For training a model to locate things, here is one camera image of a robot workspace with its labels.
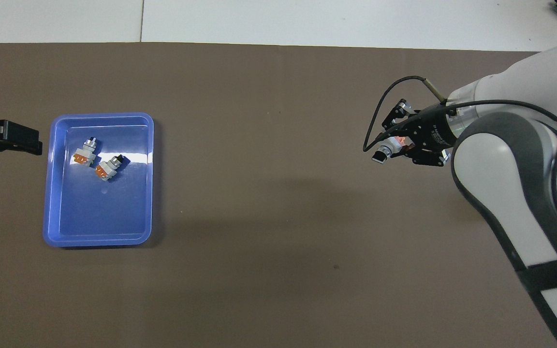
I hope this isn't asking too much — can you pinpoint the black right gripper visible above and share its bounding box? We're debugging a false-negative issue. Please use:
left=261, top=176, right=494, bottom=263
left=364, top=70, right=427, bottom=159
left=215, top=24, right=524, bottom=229
left=381, top=99, right=458, bottom=167

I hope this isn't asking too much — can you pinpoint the grey switch orange green base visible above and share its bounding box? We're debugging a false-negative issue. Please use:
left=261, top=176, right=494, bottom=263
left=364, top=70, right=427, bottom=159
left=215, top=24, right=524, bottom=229
left=371, top=135, right=412, bottom=164

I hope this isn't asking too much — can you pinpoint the blue plastic tray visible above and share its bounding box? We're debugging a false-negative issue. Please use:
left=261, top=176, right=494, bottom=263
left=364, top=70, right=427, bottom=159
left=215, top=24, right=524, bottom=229
left=43, top=113, right=155, bottom=248

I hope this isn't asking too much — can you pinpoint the brown table mat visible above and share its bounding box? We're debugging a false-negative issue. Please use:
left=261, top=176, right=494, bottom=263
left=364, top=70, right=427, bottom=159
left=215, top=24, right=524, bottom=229
left=0, top=43, right=557, bottom=348

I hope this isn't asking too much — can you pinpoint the grey selector switch orange base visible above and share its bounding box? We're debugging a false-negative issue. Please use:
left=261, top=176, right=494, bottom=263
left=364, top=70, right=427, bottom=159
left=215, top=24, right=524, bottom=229
left=72, top=137, right=99, bottom=168
left=95, top=154, right=132, bottom=182

